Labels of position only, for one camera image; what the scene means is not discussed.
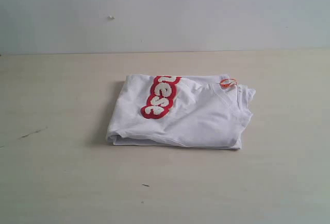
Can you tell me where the white t-shirt red lettering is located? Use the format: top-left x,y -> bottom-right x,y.
106,75 -> 255,150

